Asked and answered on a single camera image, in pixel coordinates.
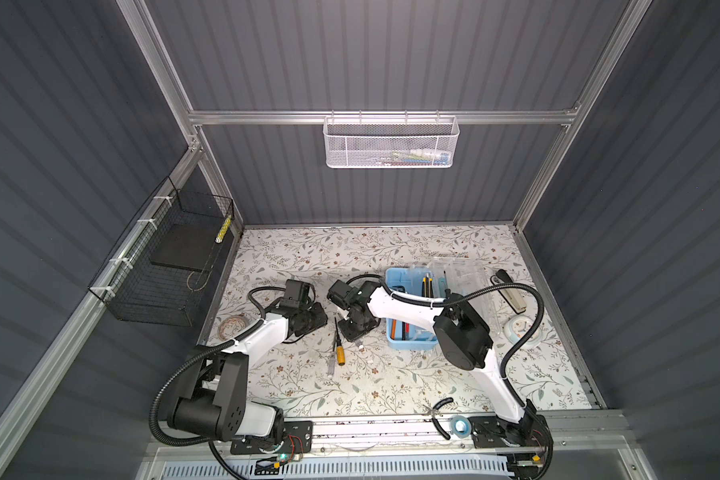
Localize white tape roll right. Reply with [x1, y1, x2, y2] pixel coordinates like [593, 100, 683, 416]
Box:
[502, 314, 543, 348]

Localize white wire mesh basket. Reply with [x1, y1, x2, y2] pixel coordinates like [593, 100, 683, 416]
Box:
[322, 114, 460, 169]

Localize clear handled small screwdriver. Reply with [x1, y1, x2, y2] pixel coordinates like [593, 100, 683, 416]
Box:
[327, 355, 337, 378]

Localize black foam pad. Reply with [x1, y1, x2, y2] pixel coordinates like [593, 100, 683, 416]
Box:
[150, 224, 217, 272]

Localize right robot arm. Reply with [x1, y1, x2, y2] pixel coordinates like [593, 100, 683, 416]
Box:
[327, 279, 533, 424]

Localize black beige stapler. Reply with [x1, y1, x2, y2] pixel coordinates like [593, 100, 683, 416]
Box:
[490, 269, 527, 314]

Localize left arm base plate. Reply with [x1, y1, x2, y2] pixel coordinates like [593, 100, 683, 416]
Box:
[229, 421, 314, 455]

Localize black wire basket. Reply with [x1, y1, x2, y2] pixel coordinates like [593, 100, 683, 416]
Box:
[89, 179, 235, 327]

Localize yellow black screwdriver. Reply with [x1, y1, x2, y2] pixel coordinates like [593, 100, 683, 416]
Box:
[439, 271, 450, 297]

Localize white perforated vent strip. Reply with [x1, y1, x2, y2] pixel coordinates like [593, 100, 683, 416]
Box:
[158, 454, 511, 480]

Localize light blue plastic toolbox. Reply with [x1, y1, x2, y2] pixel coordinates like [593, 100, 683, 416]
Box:
[383, 257, 493, 352]

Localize yellow marker in basket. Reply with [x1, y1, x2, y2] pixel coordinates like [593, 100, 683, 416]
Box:
[215, 215, 232, 244]

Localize orange handled screwdriver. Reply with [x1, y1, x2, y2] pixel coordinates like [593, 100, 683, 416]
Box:
[334, 319, 346, 366]

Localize blue tape roll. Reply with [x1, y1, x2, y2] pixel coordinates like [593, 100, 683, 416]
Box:
[450, 415, 472, 439]

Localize markers in white basket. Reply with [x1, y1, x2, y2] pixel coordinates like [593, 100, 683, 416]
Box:
[369, 149, 452, 168]

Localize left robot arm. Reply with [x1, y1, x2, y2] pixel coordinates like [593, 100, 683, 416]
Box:
[148, 279, 328, 447]

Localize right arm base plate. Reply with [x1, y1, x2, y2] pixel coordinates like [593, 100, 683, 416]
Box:
[468, 414, 553, 449]

